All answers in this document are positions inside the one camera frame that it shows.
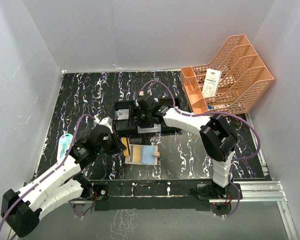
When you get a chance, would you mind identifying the black front base bar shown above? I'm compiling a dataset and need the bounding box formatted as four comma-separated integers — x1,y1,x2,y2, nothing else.
92,179,243,211

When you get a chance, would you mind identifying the orange plastic file organizer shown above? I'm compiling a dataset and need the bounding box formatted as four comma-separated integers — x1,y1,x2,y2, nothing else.
180,34,274,114

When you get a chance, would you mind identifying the left black tray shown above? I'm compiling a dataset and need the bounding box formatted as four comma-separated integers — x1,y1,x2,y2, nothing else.
114,100,138,136

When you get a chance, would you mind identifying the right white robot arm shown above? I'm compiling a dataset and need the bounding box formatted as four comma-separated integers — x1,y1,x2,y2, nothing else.
136,93,237,198

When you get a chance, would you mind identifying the gold card with black stripe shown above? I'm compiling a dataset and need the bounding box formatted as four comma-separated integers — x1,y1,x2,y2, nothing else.
121,137,131,157

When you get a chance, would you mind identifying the silver card in left tray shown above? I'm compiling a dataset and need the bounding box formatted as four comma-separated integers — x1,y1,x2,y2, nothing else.
116,109,130,121

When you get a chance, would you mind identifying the white paper receipt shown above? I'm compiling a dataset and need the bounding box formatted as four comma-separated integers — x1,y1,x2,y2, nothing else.
201,68,222,98

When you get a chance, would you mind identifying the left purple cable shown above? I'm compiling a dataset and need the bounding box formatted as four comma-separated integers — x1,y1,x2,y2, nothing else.
0,113,98,238

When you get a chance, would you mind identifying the white middle tray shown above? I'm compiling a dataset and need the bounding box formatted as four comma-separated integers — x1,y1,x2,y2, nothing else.
135,100,162,134

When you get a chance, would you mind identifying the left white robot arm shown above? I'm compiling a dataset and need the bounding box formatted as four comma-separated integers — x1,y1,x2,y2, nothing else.
0,124,127,238

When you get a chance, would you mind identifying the black tray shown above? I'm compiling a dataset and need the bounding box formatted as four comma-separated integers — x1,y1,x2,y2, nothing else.
159,97,180,134
114,100,138,136

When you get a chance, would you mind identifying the blue packaged item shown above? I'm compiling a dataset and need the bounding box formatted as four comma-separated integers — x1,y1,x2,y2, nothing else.
57,133,73,162

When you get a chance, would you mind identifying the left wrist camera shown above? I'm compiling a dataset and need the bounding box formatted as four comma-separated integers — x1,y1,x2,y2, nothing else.
93,115,113,133

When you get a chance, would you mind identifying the right black tray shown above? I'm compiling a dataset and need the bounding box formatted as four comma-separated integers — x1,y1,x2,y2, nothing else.
159,97,180,134

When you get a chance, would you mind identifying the aluminium frame rail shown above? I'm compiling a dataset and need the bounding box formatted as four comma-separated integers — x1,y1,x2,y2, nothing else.
8,181,300,240

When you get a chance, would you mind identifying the beige leather card holder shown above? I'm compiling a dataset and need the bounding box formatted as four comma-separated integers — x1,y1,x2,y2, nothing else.
124,144,160,166

